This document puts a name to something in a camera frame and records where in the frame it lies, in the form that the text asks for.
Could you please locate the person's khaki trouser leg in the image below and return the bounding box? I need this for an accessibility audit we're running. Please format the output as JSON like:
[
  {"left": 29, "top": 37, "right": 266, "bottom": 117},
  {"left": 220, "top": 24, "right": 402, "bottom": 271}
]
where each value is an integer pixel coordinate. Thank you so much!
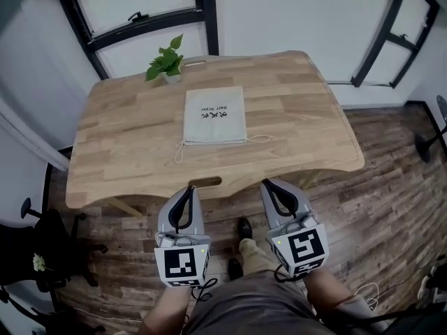
[{"left": 239, "top": 237, "right": 280, "bottom": 278}]

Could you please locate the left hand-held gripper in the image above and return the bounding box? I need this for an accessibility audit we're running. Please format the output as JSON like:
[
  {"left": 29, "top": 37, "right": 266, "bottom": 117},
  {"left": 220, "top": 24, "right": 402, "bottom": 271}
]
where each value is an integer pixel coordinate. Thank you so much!
[{"left": 154, "top": 186, "right": 212, "bottom": 289}]

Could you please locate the person's left forearm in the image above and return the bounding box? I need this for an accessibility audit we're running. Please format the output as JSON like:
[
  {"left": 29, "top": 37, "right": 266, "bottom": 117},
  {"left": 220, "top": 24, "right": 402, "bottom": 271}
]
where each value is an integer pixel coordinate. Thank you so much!
[{"left": 138, "top": 286, "right": 193, "bottom": 335}]

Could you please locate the beige cloth drawstring bag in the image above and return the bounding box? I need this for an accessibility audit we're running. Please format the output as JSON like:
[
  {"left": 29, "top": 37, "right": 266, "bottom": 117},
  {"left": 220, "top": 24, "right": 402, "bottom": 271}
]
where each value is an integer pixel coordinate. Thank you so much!
[{"left": 182, "top": 85, "right": 248, "bottom": 147}]

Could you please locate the person's right forearm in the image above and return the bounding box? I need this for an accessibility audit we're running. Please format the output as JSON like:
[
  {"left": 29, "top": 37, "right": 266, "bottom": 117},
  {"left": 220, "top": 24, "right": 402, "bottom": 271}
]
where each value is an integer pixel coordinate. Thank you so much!
[{"left": 303, "top": 267, "right": 373, "bottom": 327}]

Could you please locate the black floor cable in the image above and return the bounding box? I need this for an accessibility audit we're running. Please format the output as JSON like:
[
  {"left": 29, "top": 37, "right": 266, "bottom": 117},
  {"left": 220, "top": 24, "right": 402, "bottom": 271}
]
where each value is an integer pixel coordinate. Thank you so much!
[{"left": 376, "top": 253, "right": 441, "bottom": 298}]

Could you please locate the wooden table leg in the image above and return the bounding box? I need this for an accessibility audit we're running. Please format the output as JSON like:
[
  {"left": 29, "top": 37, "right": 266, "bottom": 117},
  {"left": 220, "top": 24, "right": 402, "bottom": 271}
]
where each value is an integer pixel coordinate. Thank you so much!
[
  {"left": 107, "top": 200, "right": 145, "bottom": 218},
  {"left": 299, "top": 171, "right": 323, "bottom": 190}
]

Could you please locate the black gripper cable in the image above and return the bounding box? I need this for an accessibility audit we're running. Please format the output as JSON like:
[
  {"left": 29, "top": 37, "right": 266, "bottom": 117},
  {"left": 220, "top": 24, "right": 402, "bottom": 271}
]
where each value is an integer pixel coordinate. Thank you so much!
[
  {"left": 273, "top": 263, "right": 301, "bottom": 283},
  {"left": 190, "top": 278, "right": 218, "bottom": 304}
]

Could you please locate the green plant in white pot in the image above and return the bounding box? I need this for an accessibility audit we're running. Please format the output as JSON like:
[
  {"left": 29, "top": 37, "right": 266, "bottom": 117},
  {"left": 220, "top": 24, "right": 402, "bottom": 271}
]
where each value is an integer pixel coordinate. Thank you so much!
[{"left": 145, "top": 33, "right": 185, "bottom": 85}]

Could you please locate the black office chair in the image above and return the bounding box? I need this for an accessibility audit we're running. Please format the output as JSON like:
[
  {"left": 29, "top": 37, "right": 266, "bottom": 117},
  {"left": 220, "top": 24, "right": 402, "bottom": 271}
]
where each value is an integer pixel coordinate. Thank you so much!
[{"left": 0, "top": 197, "right": 109, "bottom": 335}]

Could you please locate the small white flower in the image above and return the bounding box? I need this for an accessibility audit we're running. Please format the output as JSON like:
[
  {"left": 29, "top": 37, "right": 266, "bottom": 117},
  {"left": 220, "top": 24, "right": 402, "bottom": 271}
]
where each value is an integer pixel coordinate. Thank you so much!
[{"left": 33, "top": 253, "right": 49, "bottom": 272}]

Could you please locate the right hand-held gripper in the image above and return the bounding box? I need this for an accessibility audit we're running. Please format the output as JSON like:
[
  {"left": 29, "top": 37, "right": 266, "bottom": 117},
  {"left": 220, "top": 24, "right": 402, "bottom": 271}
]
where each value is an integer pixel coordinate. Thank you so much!
[{"left": 260, "top": 179, "right": 331, "bottom": 278}]

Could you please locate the person's black shoe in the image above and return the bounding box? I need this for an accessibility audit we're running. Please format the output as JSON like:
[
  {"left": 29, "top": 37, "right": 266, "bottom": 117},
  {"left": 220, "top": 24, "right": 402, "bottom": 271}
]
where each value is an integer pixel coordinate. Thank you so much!
[
  {"left": 228, "top": 258, "right": 244, "bottom": 281},
  {"left": 237, "top": 217, "right": 253, "bottom": 240}
]

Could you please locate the person's grey shirt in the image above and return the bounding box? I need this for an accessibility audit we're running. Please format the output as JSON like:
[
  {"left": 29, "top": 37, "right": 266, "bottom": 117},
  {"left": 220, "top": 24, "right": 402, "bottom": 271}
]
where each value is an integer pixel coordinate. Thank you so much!
[{"left": 184, "top": 270, "right": 338, "bottom": 335}]

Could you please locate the white cable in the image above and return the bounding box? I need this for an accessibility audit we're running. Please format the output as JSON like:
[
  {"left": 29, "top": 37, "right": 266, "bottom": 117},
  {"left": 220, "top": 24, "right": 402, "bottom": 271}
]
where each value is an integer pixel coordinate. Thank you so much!
[{"left": 353, "top": 282, "right": 381, "bottom": 311}]

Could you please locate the black window frame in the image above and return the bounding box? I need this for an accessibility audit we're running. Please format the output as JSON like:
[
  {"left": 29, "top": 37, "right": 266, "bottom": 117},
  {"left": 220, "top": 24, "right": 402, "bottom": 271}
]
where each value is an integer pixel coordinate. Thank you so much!
[
  {"left": 351, "top": 0, "right": 441, "bottom": 89},
  {"left": 52, "top": 0, "right": 220, "bottom": 80}
]

